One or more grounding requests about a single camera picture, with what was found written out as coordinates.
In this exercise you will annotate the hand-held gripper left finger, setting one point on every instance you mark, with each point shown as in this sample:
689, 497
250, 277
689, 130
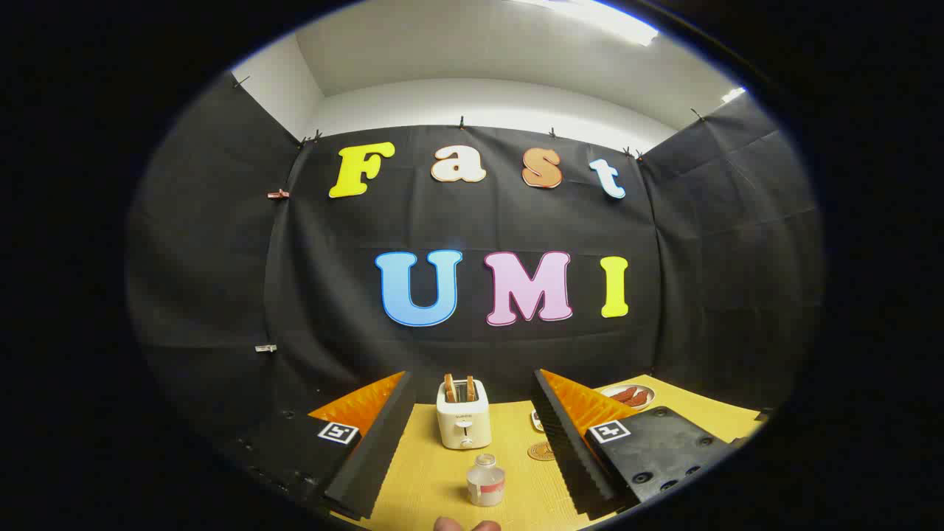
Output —
376, 450

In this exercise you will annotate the wooden table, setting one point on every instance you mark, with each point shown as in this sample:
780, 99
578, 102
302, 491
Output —
435, 472

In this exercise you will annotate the white toaster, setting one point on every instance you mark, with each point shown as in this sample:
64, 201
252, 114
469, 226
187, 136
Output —
463, 424

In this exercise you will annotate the red meat piece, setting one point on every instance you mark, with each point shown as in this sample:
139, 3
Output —
624, 394
639, 400

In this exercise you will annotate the toasted bread slice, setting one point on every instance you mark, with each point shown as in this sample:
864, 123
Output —
449, 388
470, 389

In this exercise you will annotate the red clip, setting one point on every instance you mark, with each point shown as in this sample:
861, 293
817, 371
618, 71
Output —
278, 194

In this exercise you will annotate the round wooden coaster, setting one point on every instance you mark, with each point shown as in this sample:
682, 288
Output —
540, 451

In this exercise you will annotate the clear juice bottle red label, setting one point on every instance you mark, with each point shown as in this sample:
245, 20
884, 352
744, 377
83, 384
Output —
485, 487

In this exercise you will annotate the black backdrop cloth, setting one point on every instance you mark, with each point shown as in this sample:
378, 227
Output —
332, 258

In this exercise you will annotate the white round plate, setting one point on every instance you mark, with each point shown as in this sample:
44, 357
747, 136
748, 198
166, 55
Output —
616, 389

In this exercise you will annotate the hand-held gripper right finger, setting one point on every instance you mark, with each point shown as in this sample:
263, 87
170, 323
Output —
571, 457

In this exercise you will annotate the small white dish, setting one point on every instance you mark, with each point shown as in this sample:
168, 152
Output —
536, 420

